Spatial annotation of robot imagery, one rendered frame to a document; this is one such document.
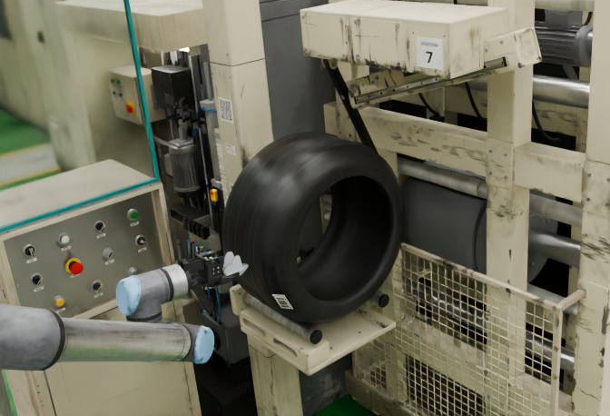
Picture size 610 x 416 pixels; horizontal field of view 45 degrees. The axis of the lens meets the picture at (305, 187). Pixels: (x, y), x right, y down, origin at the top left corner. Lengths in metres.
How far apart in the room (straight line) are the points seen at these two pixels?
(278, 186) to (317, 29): 0.54
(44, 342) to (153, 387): 1.34
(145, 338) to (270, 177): 0.61
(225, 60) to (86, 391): 1.19
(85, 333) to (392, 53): 1.10
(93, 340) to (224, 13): 1.07
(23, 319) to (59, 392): 1.16
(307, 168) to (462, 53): 0.51
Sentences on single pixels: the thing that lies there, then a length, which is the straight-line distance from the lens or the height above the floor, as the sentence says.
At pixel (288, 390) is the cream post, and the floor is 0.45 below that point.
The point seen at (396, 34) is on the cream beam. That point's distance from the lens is 2.03.
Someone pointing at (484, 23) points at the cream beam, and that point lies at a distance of 2.01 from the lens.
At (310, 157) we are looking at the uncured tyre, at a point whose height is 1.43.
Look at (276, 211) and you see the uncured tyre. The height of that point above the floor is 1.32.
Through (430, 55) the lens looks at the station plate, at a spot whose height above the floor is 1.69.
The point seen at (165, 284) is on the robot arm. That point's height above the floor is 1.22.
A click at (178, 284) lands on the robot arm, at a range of 1.91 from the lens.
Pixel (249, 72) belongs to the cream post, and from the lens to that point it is 2.26.
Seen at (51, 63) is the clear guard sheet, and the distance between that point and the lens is 2.28.
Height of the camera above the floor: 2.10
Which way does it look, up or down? 21 degrees down
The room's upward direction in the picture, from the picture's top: 5 degrees counter-clockwise
